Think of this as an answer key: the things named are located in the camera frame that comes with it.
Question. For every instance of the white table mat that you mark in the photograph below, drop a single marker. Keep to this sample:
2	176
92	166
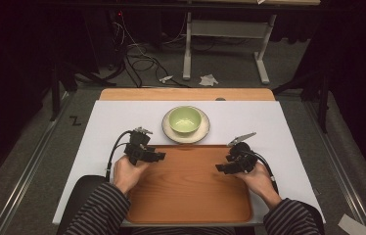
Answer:
252	117

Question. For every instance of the green bowl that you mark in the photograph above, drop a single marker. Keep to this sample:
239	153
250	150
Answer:
185	120

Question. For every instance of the white plate with dark rim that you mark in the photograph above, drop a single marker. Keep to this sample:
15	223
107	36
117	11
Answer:
170	134

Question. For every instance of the wooden table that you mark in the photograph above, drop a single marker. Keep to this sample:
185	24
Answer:
187	94

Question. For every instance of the flat white paper sheet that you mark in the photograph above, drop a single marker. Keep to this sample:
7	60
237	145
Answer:
354	225

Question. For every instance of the person's left hand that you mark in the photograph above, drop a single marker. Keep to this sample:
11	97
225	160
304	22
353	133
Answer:
126	174

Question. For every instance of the white metal table frame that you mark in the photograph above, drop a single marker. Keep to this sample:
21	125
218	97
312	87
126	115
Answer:
226	28

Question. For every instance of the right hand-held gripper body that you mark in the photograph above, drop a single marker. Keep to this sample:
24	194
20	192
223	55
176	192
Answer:
244	156

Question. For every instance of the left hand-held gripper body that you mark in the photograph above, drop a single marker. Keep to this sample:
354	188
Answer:
137	147

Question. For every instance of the metal floor rail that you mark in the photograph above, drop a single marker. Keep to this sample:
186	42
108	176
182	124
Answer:
337	163
27	169

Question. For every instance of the wooden tray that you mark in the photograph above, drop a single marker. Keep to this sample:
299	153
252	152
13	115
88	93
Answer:
187	186

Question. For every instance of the person's right hand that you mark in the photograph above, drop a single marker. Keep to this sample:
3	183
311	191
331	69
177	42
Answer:
262	184

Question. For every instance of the black stand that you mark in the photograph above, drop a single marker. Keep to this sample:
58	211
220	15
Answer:
57	88
323	98

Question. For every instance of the crumpled white paper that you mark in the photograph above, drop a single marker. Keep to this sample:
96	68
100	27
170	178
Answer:
208	80

